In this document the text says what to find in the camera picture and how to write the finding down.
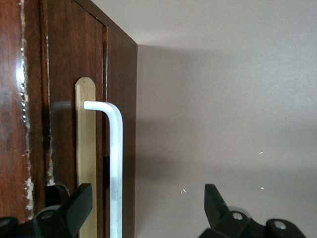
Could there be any dark brown wooden cabinet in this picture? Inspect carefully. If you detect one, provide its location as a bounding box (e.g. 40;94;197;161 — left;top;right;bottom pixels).
0;0;138;238

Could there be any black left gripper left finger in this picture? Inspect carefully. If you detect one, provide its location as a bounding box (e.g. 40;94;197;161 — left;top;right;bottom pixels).
0;182;93;238

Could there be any wooden drawer with white handle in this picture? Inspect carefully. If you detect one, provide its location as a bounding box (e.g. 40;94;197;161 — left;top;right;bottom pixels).
46;0;124;238

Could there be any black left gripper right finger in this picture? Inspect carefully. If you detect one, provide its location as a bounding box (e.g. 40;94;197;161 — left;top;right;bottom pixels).
198;183;307;238

